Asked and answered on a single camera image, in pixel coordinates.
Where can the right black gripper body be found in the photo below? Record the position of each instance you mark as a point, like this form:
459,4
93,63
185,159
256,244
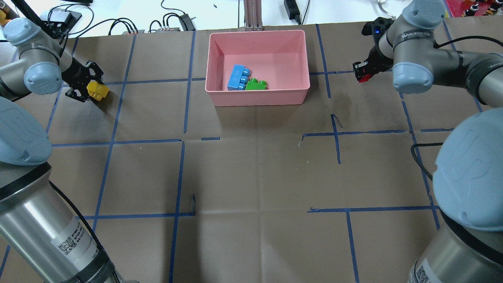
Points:
379,60

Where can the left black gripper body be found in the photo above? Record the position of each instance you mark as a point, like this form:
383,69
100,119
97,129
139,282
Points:
73,73

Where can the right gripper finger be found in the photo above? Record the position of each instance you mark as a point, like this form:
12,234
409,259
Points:
363,76
360,66

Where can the red toy block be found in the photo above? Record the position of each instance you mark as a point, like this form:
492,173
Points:
370,72

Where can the yellow toy block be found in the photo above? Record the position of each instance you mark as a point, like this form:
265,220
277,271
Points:
97,91

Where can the green toy block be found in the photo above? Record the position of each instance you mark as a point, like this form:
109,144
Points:
255,84

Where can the blue toy block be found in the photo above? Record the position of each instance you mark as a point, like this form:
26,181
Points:
239,78

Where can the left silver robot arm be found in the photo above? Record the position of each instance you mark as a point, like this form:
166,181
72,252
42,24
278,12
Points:
36,218

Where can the black device box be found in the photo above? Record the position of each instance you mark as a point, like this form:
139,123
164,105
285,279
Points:
59,19

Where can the pink plastic box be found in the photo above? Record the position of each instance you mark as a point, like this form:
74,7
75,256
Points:
277,57

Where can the black power adapter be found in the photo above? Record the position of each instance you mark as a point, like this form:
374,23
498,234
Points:
292,9

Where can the usb hub with cables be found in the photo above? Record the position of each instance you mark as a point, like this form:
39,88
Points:
170,22

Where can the aluminium frame post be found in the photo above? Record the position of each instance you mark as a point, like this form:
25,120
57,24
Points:
253,15

